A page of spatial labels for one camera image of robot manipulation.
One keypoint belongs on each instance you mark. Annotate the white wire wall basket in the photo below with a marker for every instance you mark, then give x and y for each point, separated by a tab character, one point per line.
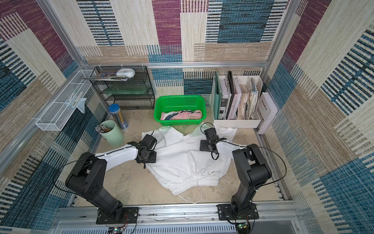
55	117

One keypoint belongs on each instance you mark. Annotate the green folder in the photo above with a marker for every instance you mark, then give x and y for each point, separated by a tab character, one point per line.
217	96

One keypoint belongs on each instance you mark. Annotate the pink shark print shorts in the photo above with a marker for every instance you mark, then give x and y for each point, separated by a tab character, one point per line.
181	115

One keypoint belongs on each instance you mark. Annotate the green plastic basket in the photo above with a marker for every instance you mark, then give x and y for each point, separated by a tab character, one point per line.
179	103

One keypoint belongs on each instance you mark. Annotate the black wire shelf rack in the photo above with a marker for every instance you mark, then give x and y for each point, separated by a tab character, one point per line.
130	94

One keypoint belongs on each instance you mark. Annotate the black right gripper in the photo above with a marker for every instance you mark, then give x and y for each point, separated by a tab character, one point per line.
205	146

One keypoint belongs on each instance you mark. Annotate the grey Inedia magazine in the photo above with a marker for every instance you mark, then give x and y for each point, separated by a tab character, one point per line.
267	111

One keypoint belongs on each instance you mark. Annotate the white shirt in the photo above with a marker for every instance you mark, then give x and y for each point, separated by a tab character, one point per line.
180	165

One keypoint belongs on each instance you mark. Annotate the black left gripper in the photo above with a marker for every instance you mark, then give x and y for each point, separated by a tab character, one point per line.
153	159

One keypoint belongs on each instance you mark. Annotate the blue lid cylindrical can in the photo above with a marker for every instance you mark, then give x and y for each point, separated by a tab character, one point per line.
115	111

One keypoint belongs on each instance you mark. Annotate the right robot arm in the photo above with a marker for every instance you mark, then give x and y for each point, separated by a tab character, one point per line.
252	169

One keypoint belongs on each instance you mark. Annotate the white round object on shelf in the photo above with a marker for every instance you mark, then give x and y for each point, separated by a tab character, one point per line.
126	73

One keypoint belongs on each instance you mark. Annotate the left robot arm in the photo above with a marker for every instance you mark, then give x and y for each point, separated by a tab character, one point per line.
87	177

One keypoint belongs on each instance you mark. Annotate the white plastic file organizer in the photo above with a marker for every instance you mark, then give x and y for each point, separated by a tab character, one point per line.
239	103

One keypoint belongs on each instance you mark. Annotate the light green cup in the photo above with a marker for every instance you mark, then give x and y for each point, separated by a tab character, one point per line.
111	132

